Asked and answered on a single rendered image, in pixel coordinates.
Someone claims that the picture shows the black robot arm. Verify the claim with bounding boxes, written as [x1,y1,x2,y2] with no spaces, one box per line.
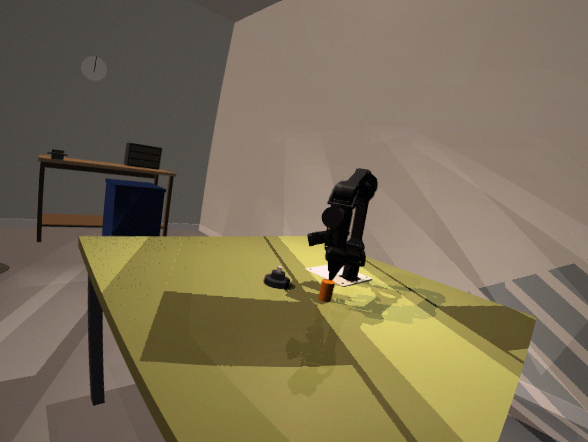
[307,168,378,282]

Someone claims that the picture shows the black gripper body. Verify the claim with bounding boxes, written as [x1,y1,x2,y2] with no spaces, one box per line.
[325,227,350,263]

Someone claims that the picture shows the orange cylinder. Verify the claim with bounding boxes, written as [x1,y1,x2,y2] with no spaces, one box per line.
[319,279,335,302]

